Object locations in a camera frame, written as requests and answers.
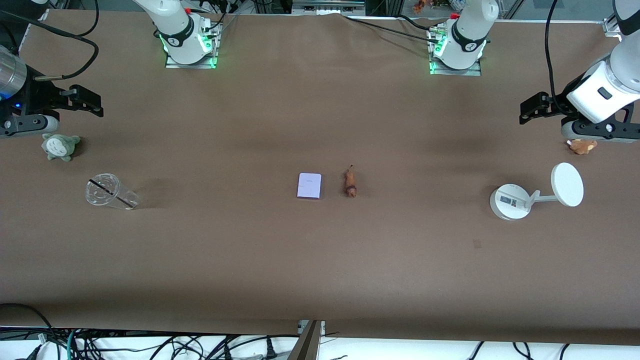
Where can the white round desk mirror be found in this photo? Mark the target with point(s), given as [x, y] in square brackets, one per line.
[567, 185]

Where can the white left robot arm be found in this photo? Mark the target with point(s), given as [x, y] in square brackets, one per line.
[470, 30]

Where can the black power plug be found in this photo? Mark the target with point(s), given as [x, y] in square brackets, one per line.
[270, 352]

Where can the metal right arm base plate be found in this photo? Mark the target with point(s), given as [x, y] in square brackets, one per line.
[192, 65]

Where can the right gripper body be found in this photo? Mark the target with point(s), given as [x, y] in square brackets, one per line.
[36, 95]

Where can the black drinking straw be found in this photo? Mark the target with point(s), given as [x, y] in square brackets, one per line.
[111, 193]

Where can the grey green plush toy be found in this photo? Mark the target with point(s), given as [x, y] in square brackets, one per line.
[59, 146]

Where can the aluminium frame rail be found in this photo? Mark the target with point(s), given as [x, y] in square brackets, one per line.
[327, 6]

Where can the brown lion statue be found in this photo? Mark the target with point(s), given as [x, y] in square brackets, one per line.
[350, 182]

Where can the clear plastic cup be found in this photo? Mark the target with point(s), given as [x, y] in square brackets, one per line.
[97, 197]

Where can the small orange toy figure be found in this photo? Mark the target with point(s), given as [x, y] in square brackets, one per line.
[419, 6]

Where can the brown hamster plush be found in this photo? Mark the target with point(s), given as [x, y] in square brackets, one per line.
[582, 147]

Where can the brown table cover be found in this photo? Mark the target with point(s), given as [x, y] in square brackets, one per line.
[320, 275]

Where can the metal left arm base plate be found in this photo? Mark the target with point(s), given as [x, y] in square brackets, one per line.
[457, 71]

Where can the aluminium corner bracket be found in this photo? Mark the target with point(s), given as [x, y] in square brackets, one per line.
[44, 15]
[612, 26]

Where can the aluminium frame post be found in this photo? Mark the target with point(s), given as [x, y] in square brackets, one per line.
[307, 345]

